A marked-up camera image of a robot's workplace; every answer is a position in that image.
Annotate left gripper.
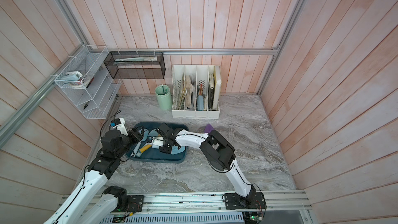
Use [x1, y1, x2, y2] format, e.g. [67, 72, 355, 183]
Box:
[115, 125, 145, 159]

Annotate light blue rounded shovel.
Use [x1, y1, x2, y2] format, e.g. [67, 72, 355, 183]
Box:
[130, 129, 158, 158]

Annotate yellow shovel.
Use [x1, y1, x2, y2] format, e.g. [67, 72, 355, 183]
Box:
[139, 143, 152, 153]

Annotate teal plastic storage box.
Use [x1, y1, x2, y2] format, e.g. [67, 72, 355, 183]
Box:
[126, 121, 188, 163]

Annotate purple shovel pink handle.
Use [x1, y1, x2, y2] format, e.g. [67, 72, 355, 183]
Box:
[204, 124, 214, 133]

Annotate pointed light blue trowel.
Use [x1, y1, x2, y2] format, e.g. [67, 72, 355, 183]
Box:
[171, 146, 186, 155]

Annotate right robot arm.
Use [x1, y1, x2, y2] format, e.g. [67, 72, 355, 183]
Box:
[157, 123, 266, 211]

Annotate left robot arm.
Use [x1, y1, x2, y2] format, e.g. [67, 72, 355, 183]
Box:
[45, 127, 144, 224]

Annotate green cup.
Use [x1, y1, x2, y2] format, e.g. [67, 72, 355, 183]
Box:
[155, 85, 173, 110]

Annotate books in organizer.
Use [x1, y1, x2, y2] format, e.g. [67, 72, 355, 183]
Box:
[172, 73, 221, 111]

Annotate white file organizer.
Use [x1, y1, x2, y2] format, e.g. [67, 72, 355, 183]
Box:
[172, 65, 222, 119]

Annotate black mesh basket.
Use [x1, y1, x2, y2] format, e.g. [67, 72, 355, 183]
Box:
[104, 51, 166, 79]

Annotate white tape dispenser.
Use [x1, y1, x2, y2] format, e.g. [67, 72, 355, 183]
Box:
[60, 71, 83, 87]

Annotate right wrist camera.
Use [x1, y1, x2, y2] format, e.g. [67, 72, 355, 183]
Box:
[151, 139, 163, 149]

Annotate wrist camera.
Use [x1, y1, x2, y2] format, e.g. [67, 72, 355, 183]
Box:
[110, 118, 128, 136]
[151, 139, 163, 149]

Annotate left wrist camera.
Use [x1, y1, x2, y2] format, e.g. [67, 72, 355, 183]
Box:
[110, 118, 128, 136]

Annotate white wire shelf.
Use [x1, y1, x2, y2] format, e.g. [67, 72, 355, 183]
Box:
[55, 45, 121, 119]

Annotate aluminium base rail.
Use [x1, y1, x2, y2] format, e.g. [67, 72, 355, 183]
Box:
[54, 189, 313, 217]

